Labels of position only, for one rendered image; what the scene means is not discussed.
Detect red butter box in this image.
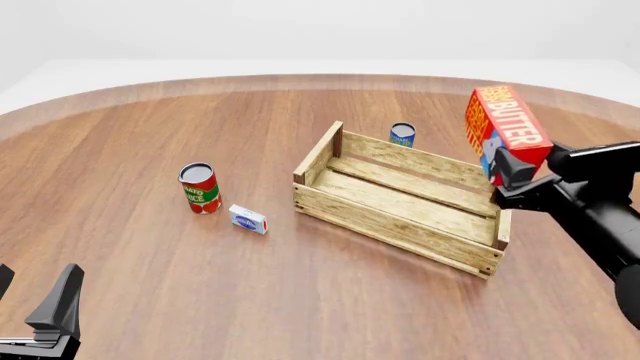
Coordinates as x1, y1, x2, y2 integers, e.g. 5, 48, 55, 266
464, 85, 555, 188

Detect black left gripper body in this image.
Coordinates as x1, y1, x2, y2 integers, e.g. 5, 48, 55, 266
0, 328, 82, 360

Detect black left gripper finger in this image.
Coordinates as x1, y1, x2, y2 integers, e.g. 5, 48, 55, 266
24, 262, 86, 339
0, 263, 16, 302

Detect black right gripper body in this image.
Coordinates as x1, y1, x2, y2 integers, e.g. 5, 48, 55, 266
490, 140, 640, 213

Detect small white blue box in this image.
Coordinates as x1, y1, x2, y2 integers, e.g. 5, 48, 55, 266
228, 203, 270, 237

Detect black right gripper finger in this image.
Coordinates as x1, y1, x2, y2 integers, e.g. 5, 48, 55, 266
546, 141, 582, 172
493, 145, 540, 191

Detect blue soup can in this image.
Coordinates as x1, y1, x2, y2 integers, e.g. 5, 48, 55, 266
389, 121, 418, 150

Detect red tomato sauce can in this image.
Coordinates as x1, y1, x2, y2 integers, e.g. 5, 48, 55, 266
177, 161, 224, 216

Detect wooden slat tray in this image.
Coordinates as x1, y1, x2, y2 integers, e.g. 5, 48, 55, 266
292, 120, 513, 281

